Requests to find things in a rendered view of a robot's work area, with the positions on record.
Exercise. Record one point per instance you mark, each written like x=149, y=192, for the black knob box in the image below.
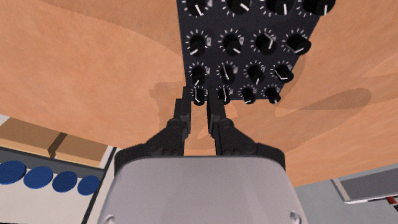
x=220, y=31

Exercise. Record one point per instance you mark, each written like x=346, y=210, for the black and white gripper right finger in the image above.
x=231, y=141

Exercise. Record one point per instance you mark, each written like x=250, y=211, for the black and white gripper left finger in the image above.
x=170, y=140

